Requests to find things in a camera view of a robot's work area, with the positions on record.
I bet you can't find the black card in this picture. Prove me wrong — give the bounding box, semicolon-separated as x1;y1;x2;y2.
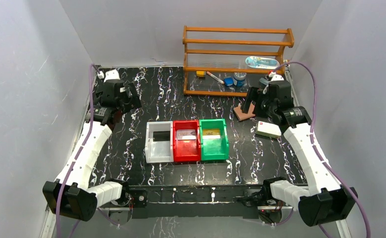
152;131;171;142

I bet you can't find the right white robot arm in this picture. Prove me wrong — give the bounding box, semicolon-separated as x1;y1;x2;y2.
242;80;357;227

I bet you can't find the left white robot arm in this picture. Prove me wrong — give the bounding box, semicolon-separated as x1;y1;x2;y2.
42;79;141;221

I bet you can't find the gold yellow card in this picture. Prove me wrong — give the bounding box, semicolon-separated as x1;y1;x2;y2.
202;128;221;140

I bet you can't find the white silver card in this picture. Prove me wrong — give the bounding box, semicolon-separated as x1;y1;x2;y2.
176;129;197;140

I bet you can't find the grey stapler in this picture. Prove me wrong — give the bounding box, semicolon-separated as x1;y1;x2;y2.
259;77;270;86

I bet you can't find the blue small block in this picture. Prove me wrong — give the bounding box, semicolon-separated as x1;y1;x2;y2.
223;77;233;87

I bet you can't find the clear blister package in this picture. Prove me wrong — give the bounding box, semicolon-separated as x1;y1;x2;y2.
245;56;280;70

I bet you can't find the white box red label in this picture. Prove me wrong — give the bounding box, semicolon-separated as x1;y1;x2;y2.
256;121;282;138

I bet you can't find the red white marker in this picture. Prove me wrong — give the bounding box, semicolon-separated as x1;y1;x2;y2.
206;71;224;85

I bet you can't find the wooden shelf rack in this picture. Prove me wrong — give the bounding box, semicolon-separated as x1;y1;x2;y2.
182;26;295;97

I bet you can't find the white plastic bin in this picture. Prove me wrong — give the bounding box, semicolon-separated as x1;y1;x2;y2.
145;121;174;164

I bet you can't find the yellow small block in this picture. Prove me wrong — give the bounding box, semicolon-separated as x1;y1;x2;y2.
196;71;206;78

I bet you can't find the green plastic bin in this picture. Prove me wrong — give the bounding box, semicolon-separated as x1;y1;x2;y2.
199;119;229;161

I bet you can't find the red plastic bin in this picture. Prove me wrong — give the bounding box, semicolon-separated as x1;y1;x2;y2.
172;120;201;163

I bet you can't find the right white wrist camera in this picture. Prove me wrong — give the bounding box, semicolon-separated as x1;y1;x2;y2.
268;71;284;82

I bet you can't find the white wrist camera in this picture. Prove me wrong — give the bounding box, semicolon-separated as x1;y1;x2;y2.
268;71;284;82
104;69;120;83

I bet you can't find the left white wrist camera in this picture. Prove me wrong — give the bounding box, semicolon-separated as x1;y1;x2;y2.
104;69;120;83

